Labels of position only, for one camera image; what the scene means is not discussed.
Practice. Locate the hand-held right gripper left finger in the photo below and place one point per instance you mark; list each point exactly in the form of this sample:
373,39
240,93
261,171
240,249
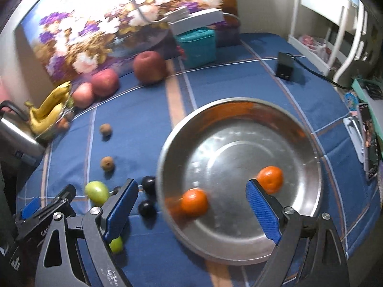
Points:
119,212

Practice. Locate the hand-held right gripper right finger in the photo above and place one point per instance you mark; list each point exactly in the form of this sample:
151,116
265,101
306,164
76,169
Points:
263,212

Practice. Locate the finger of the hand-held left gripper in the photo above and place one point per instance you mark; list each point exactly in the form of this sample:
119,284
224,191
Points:
30,207
64,195

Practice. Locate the dark purple plum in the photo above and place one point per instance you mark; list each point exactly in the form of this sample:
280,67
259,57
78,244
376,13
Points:
148,184
146,208

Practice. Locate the large green jujube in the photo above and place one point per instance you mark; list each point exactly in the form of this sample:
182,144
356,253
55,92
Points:
96,192

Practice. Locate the small green jujube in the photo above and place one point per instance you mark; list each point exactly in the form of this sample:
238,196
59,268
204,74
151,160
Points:
116,244

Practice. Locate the orange mandarin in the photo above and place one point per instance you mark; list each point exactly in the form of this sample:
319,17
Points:
194,202
270,179

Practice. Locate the stainless steel plate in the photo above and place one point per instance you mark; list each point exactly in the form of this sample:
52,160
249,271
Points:
233,155

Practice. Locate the brown longan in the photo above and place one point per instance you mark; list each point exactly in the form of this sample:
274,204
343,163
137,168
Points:
105,129
107,163

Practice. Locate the glass fruit bowl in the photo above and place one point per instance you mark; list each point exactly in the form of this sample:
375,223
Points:
51,134

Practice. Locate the blue plaid cloth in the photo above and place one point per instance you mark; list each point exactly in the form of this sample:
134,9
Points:
134,143

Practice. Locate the stainless steel kettle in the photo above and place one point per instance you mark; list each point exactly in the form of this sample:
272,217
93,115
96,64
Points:
15,137

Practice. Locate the small orange fruit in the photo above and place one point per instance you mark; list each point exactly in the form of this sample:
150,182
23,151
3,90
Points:
63,124

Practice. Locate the bunch of yellow bananas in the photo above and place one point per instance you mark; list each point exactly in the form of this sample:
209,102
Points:
49,107

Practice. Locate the pink apple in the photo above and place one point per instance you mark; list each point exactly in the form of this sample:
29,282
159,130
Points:
82,95

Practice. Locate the white plastic item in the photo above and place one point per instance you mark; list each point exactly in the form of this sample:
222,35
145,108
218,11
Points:
354,131

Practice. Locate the dark printed packet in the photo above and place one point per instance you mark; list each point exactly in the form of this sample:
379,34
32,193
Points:
370,143

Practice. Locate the large dark red apple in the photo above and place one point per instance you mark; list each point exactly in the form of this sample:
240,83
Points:
149,67

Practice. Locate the black power adapter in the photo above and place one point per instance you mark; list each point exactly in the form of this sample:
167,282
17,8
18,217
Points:
284,64

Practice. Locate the teal cardboard box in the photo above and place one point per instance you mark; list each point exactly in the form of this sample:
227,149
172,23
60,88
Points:
366,91

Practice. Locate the pink bag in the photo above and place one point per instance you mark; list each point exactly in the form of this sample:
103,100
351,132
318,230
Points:
309,43

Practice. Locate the floral printed cloth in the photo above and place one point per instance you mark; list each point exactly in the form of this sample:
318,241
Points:
89,21

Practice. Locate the teal plastic box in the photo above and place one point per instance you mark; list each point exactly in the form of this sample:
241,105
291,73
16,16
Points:
197,47

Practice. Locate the white flat box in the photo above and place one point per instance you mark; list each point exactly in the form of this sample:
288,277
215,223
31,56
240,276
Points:
200,21

